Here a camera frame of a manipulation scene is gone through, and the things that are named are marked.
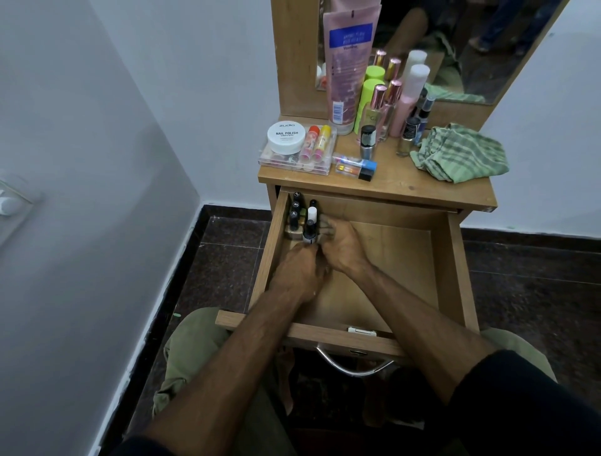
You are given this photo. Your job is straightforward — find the slim clear perfume bottle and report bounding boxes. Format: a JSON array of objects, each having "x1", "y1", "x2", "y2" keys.
[{"x1": 378, "y1": 78, "x2": 403, "y2": 142}]

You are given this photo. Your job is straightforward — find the blue polish bottle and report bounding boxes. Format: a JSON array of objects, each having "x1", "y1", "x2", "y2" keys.
[{"x1": 415, "y1": 96, "x2": 435, "y2": 147}]

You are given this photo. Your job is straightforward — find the pink spray bottle white cap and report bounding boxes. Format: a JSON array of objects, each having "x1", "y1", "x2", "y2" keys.
[{"x1": 388, "y1": 63, "x2": 431, "y2": 138}]

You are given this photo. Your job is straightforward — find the lime green bottle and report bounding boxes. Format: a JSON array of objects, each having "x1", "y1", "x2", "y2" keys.
[{"x1": 353, "y1": 78, "x2": 385, "y2": 135}]

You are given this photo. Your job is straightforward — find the person's black right sleeve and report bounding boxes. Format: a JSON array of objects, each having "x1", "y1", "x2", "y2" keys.
[{"x1": 448, "y1": 350, "x2": 601, "y2": 456}]

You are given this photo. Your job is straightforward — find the green striped cloth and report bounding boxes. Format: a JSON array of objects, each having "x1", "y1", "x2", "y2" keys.
[{"x1": 409, "y1": 123, "x2": 510, "y2": 184}]

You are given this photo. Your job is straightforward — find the dressing table mirror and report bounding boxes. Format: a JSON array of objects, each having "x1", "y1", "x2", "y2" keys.
[{"x1": 315, "y1": 0, "x2": 567, "y2": 105}]

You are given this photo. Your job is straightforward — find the beige polish bottle black cap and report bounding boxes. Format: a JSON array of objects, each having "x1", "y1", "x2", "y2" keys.
[{"x1": 284, "y1": 211, "x2": 305, "y2": 241}]

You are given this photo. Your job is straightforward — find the red-capped lip balm tube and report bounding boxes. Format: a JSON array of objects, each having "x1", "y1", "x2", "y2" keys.
[{"x1": 300, "y1": 125, "x2": 321, "y2": 163}]

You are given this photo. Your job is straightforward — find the white nail polish remover jar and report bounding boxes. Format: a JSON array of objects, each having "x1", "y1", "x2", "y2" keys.
[{"x1": 267, "y1": 120, "x2": 307, "y2": 156}]

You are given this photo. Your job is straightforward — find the gold polish bottle patterned cap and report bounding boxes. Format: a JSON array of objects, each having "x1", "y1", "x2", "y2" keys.
[{"x1": 396, "y1": 116, "x2": 421, "y2": 157}]

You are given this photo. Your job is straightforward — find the person's right forearm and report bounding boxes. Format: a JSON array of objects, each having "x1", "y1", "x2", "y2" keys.
[{"x1": 356, "y1": 262, "x2": 498, "y2": 405}]

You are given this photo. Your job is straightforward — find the pink perfume bottle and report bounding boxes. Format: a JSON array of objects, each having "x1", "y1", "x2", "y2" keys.
[{"x1": 359, "y1": 84, "x2": 388, "y2": 144}]

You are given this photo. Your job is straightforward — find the pink cosmetic lotion tube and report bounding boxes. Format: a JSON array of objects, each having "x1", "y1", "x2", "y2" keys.
[{"x1": 322, "y1": 4, "x2": 382, "y2": 136}]

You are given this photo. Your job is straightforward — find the yellow-capped lip balm tube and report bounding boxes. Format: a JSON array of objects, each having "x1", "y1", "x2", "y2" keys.
[{"x1": 313, "y1": 124, "x2": 333, "y2": 162}]

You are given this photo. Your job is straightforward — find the person's black left sleeve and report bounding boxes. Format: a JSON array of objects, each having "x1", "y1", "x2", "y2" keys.
[{"x1": 112, "y1": 437, "x2": 175, "y2": 456}]

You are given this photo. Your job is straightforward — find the person's olive green trousers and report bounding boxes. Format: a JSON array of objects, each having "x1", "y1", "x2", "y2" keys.
[{"x1": 152, "y1": 308, "x2": 557, "y2": 456}]

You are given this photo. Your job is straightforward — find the white wall switch panel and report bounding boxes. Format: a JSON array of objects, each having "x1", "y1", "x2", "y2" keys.
[{"x1": 0, "y1": 174, "x2": 41, "y2": 245}]

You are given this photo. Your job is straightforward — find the person's left forearm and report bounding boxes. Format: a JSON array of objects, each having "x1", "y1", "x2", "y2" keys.
[{"x1": 145, "y1": 291, "x2": 306, "y2": 456}]

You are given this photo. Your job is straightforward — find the wooden dressing table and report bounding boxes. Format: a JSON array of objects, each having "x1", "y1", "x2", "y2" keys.
[{"x1": 257, "y1": 0, "x2": 572, "y2": 224}]

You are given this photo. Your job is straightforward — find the person's black sleeve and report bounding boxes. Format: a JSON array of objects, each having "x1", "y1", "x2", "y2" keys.
[
  {"x1": 112, "y1": 437, "x2": 175, "y2": 456},
  {"x1": 448, "y1": 350, "x2": 601, "y2": 456}
]

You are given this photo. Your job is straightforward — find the blue-capped lip balm tube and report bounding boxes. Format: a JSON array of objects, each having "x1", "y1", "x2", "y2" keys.
[{"x1": 333, "y1": 153, "x2": 378, "y2": 171}]

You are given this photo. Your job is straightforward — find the person's left hand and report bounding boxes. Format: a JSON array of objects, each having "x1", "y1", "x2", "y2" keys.
[{"x1": 270, "y1": 244, "x2": 329, "y2": 304}]

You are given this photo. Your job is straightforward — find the black-capped clear tube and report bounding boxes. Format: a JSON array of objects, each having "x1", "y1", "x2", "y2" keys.
[{"x1": 334, "y1": 162, "x2": 376, "y2": 182}]

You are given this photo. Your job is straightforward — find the person's right hand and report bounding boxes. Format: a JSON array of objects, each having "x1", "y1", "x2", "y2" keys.
[{"x1": 319, "y1": 215, "x2": 369, "y2": 276}]

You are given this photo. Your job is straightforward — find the clear plastic compartment box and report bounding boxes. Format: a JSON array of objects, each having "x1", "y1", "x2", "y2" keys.
[{"x1": 258, "y1": 125, "x2": 338, "y2": 177}]

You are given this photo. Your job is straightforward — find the wooden drawer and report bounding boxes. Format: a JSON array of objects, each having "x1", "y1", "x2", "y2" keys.
[{"x1": 215, "y1": 187, "x2": 480, "y2": 360}]

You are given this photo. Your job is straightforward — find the silver polish bottle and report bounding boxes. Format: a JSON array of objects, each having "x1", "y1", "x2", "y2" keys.
[{"x1": 360, "y1": 125, "x2": 376, "y2": 160}]

